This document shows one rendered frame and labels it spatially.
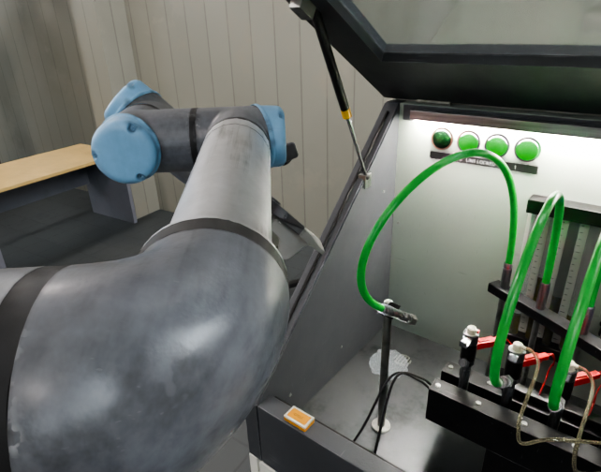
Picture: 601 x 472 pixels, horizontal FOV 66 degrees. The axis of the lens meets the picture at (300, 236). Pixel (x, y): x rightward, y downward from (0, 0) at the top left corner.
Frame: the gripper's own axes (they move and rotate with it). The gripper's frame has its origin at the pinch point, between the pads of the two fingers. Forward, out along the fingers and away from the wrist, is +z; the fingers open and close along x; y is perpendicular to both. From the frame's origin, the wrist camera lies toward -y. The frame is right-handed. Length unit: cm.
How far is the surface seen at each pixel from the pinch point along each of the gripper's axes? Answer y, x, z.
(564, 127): -46, -2, 25
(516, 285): -12.6, 18.8, 20.1
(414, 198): -24.6, -32.2, 25.7
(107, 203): 87, -387, -33
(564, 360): -8.2, 25.1, 28.0
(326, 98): -84, -237, 33
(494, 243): -26, -18, 41
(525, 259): -16.3, 17.9, 19.4
